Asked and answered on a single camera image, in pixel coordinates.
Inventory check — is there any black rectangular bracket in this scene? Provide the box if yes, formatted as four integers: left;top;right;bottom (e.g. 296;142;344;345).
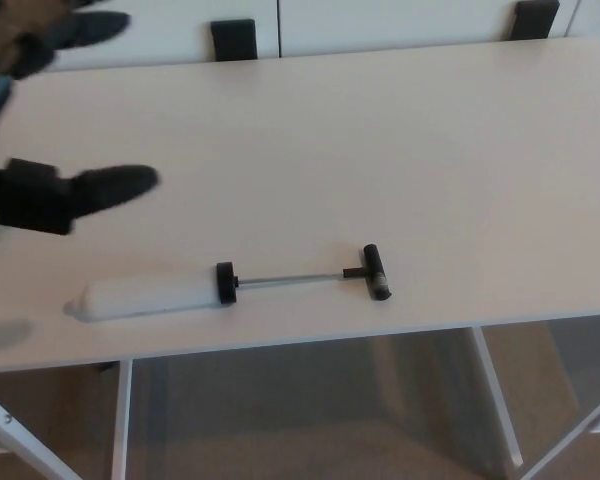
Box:
509;0;561;41
209;18;259;64

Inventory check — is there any white desk leg frame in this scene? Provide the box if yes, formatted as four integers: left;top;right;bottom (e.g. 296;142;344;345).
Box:
0;358;134;480
467;324;600;480

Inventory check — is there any white air pump black handle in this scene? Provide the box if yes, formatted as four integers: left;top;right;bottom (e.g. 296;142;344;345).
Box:
72;243;394;324

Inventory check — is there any white cabinet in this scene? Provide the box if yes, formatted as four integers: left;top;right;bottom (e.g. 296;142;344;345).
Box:
54;0;600;71

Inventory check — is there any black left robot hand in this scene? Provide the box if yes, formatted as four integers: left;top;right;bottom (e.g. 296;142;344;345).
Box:
0;0;161;237

